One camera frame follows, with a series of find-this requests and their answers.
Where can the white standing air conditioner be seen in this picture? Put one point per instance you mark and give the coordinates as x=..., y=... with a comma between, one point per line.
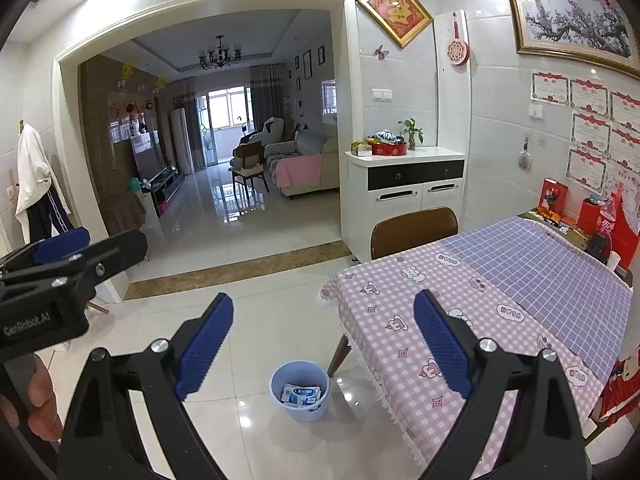
x=181, y=140

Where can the brown wooden chair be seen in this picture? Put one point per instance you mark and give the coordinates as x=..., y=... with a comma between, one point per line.
x=415, y=230

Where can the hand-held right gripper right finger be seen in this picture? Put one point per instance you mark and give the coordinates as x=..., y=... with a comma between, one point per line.
x=442, y=345

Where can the pink checked tablecloth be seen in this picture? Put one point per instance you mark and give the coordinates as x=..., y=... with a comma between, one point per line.
x=390, y=300

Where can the purple checked tablecloth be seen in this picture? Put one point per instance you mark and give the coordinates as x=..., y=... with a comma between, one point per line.
x=540, y=270

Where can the red gift box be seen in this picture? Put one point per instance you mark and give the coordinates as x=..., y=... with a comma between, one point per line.
x=554, y=194

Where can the red fruit bowl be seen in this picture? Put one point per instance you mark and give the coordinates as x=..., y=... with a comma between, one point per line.
x=389, y=149

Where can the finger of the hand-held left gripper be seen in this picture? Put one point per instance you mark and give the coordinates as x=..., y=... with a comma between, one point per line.
x=122, y=250
x=60, y=246

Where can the blue plastic bin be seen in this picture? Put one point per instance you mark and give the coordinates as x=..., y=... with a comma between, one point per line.
x=300, y=416

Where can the white hanging jacket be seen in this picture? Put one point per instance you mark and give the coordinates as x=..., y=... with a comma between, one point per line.
x=35, y=170

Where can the white paper cup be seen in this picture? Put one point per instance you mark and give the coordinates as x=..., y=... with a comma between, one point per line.
x=613, y=261

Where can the double white light switch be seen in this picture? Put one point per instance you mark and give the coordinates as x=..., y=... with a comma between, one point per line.
x=382, y=94

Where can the black television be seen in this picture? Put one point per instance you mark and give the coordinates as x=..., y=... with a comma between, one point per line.
x=147, y=162

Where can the round red wall ornament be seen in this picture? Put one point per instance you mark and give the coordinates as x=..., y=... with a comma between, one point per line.
x=457, y=52

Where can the tall red box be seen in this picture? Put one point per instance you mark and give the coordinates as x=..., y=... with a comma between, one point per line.
x=589, y=215

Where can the grey striped curtain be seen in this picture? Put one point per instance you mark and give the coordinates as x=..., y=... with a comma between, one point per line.
x=267, y=95

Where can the group of wall certificates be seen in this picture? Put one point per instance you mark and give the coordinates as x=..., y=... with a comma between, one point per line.
x=590, y=130

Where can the white wall hanging ornament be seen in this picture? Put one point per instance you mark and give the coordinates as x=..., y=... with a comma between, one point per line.
x=525, y=157

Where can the white and blue packet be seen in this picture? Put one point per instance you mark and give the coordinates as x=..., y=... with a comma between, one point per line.
x=306, y=396
x=289, y=393

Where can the green potted plant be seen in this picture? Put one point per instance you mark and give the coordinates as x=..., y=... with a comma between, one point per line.
x=412, y=132

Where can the pink butterfly wall decoration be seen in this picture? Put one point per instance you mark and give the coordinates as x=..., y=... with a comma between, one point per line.
x=381, y=51

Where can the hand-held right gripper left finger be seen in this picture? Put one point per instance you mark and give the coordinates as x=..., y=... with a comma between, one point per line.
x=205, y=350

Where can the diamond red gold framed picture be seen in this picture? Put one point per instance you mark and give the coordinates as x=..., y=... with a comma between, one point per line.
x=395, y=10

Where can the cola bottle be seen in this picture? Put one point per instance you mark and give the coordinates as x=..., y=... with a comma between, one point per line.
x=606, y=217

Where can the light grey sofa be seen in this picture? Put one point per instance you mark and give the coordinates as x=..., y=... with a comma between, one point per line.
x=312, y=145

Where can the colourful cloth bundle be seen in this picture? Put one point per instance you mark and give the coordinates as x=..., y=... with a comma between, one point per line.
x=385, y=136

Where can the yellow box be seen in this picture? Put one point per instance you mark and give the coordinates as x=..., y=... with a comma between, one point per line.
x=360, y=148

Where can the dark tv stand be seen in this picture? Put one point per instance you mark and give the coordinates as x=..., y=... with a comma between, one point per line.
x=162, y=190

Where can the white wall switch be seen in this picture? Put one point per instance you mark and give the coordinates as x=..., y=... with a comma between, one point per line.
x=535, y=111

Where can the white cabinet with black drawer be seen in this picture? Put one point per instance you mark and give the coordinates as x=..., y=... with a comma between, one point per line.
x=400, y=220

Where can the black chandelier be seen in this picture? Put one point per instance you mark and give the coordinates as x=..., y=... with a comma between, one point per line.
x=220, y=55

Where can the pink blanket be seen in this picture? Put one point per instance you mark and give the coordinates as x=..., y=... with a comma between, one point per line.
x=300, y=170

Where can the red gift bag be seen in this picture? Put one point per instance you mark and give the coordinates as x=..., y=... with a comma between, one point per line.
x=627, y=232

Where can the person's left hand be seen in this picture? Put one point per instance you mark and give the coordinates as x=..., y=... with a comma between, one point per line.
x=45, y=400

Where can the framed plum blossom painting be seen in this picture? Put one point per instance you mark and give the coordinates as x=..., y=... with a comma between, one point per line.
x=575, y=22

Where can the wooden chair with cushion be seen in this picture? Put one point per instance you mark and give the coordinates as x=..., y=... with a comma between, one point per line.
x=250, y=157

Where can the dark hanging garment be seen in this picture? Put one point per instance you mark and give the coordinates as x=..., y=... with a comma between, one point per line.
x=47, y=217

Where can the white armchair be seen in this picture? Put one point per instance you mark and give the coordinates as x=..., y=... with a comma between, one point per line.
x=272, y=130

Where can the red printed cloth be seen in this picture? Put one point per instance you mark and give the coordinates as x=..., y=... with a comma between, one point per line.
x=622, y=385

